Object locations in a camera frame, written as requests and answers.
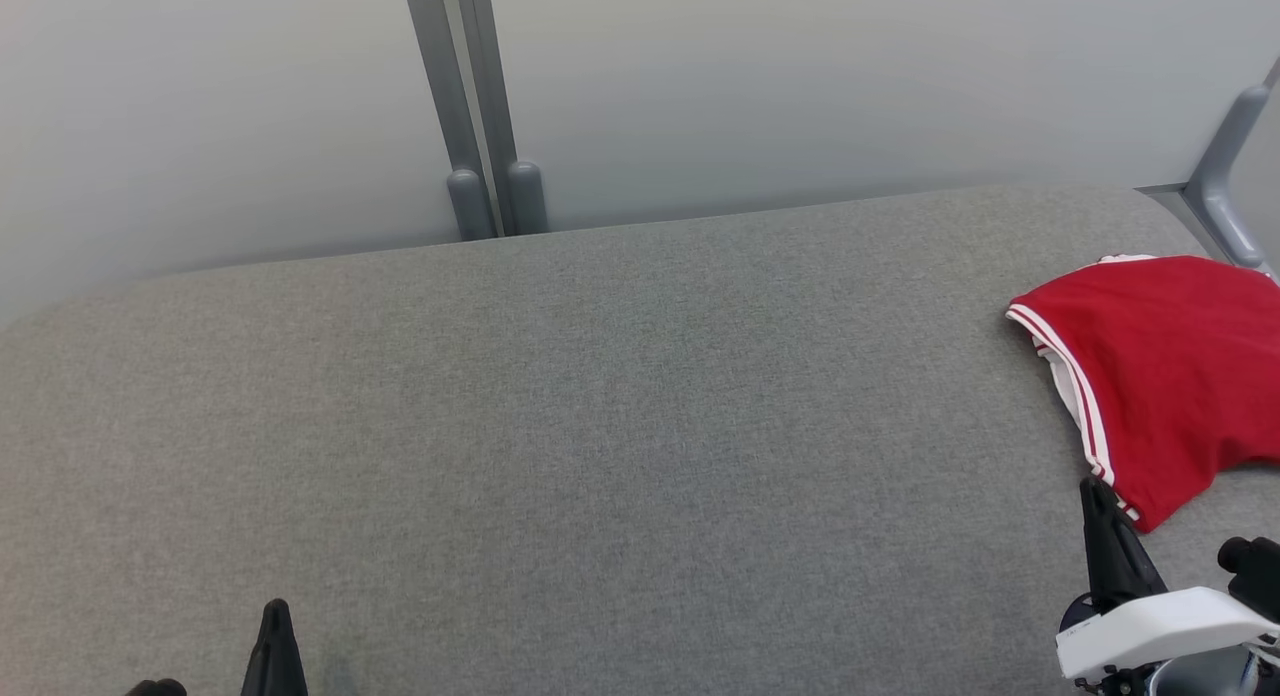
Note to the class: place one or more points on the grey metal partition post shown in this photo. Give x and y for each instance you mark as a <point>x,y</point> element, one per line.
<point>500,106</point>
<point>445,96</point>

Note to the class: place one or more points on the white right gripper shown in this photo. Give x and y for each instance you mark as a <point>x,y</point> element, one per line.
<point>1160,626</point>

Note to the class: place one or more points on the grey metal corner bracket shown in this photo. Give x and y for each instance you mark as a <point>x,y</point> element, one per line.
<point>1225,166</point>

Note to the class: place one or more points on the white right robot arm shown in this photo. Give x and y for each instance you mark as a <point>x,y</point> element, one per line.
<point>1200,678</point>

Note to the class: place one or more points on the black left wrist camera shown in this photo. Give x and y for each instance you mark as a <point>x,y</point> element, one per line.
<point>158,688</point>

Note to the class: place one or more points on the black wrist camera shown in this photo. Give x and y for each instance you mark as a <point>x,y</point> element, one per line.
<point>158,688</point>
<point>1255,576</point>

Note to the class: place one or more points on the red and white basketball jersey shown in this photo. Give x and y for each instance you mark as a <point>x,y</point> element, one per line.
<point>1170,376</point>

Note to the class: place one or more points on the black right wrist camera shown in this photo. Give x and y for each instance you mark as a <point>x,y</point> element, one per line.
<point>1255,576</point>

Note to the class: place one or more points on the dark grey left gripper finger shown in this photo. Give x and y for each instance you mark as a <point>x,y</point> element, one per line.
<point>275,661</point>

